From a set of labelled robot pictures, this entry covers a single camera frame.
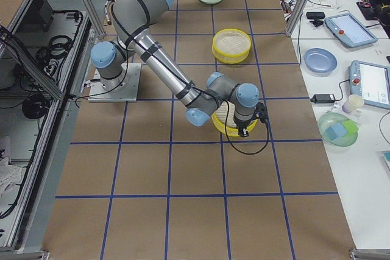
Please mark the white paper cup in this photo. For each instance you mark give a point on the white paper cup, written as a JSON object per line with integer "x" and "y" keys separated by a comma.
{"x": 352, "y": 103}

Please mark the yellow steamer basket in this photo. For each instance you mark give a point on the yellow steamer basket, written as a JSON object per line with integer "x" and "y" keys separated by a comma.
{"x": 231, "y": 46}
{"x": 223, "y": 121}

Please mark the blue teach pendant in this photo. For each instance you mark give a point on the blue teach pendant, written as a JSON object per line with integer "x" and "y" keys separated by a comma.
{"x": 349, "y": 30}
{"x": 371, "y": 82}

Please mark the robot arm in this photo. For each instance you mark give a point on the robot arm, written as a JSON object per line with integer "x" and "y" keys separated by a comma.
{"x": 131, "y": 19}

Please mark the blue teach pendant near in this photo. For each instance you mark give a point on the blue teach pendant near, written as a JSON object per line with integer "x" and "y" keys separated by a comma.
{"x": 371, "y": 82}

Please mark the blue plate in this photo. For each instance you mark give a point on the blue plate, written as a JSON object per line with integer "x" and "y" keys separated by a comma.
{"x": 320, "y": 62}

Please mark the black power adapter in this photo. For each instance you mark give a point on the black power adapter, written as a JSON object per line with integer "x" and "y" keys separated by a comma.
{"x": 323, "y": 99}

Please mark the blue teach pendant far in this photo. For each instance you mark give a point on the blue teach pendant far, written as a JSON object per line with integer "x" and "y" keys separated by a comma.
{"x": 349, "y": 30}

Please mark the clear green bowl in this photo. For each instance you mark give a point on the clear green bowl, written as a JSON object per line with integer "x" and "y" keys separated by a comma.
{"x": 331, "y": 118}

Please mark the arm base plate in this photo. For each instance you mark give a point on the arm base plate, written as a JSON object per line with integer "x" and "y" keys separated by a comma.
{"x": 121, "y": 89}

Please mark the green sponge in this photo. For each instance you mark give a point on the green sponge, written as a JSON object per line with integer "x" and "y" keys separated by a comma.
{"x": 350, "y": 127}

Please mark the black webcam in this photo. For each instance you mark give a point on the black webcam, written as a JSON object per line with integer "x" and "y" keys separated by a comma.
{"x": 316, "y": 18}

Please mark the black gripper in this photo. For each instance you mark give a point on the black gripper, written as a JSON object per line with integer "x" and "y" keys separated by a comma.
{"x": 242, "y": 127}

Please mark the blue sponge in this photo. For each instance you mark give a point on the blue sponge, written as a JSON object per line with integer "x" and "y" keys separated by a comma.
{"x": 334, "y": 131}

